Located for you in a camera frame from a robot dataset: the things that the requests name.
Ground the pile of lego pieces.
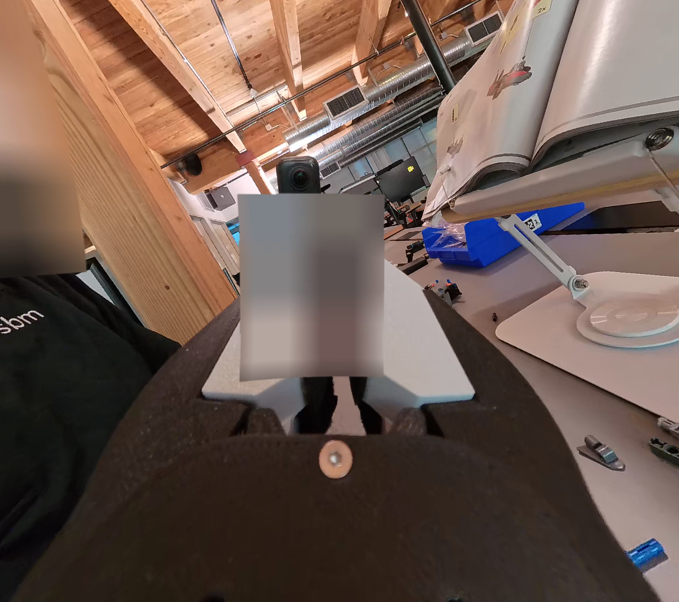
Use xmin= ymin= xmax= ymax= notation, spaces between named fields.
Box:
xmin=577 ymin=416 xmax=679 ymax=572

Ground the large multicoloured lego model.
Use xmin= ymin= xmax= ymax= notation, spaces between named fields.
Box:
xmin=424 ymin=277 xmax=463 ymax=306

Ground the wooden column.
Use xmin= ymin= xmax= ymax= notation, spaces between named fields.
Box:
xmin=0 ymin=0 xmax=239 ymax=345

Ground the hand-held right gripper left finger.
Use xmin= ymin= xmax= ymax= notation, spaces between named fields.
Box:
xmin=202 ymin=318 xmax=307 ymax=434

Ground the person's black clothing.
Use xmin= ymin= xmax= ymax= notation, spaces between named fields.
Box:
xmin=0 ymin=273 xmax=182 ymax=592

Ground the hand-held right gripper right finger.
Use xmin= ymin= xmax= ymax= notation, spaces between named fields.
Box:
xmin=362 ymin=263 xmax=476 ymax=429

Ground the blue plastic parts bin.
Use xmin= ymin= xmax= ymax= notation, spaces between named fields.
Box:
xmin=423 ymin=203 xmax=584 ymax=269

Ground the clear plastic bag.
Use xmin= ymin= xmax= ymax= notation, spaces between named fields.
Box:
xmin=431 ymin=220 xmax=469 ymax=249

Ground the black floor stand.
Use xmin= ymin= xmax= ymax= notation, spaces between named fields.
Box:
xmin=313 ymin=0 xmax=458 ymax=89

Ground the black computer monitor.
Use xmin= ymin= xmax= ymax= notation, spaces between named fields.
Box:
xmin=373 ymin=157 xmax=429 ymax=203

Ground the lego instruction booklet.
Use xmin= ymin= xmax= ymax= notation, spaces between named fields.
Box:
xmin=424 ymin=0 xmax=679 ymax=221

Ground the white metal book stand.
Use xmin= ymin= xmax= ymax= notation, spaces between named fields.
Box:
xmin=435 ymin=125 xmax=679 ymax=423

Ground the white ceiling vent grille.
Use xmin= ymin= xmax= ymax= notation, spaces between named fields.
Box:
xmin=465 ymin=11 xmax=505 ymax=46
xmin=323 ymin=86 xmax=368 ymax=120

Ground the silver ventilation duct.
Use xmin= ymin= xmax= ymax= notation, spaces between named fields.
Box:
xmin=305 ymin=88 xmax=446 ymax=170
xmin=281 ymin=42 xmax=481 ymax=152

